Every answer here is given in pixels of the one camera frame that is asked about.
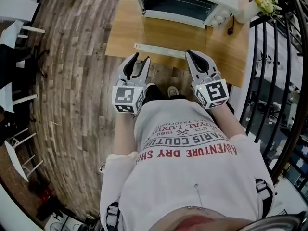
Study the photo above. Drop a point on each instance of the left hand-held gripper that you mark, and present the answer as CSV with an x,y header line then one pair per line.
x,y
125,95

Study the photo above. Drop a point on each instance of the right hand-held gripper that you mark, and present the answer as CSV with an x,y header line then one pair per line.
x,y
214,93

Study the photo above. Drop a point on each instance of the glass toaster oven door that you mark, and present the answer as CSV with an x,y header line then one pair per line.
x,y
160,50

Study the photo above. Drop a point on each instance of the person's right forearm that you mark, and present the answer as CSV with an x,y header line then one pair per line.
x,y
228,121

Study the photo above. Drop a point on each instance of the person's left forearm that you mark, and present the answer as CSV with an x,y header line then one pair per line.
x,y
122,136

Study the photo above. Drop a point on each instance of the person's left shoe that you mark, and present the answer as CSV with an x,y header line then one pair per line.
x,y
151,84

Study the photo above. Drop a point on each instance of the person's shoe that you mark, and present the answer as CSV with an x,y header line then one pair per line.
x,y
151,84
172,91

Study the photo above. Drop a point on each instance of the person's black trousers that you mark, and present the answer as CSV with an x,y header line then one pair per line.
x,y
154,94

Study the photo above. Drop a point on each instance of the person's right shoe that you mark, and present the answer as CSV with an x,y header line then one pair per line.
x,y
172,91

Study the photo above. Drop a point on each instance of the white flower vase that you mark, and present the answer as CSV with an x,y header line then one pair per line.
x,y
247,12

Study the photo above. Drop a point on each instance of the yellow and green flower bouquet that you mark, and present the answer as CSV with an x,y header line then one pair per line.
x,y
265,2

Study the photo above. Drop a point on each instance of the person's white printed shirt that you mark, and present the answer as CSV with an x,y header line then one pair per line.
x,y
183,177

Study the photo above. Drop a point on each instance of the white chair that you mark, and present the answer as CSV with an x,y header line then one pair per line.
x,y
12,31
18,157
7,97

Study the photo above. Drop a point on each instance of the black metal railing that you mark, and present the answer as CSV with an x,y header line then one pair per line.
x,y
280,170

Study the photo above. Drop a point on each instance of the red plastic stool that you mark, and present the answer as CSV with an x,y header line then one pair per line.
x,y
45,194

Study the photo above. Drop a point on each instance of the metal head mount rim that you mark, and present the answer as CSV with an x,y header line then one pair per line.
x,y
276,221

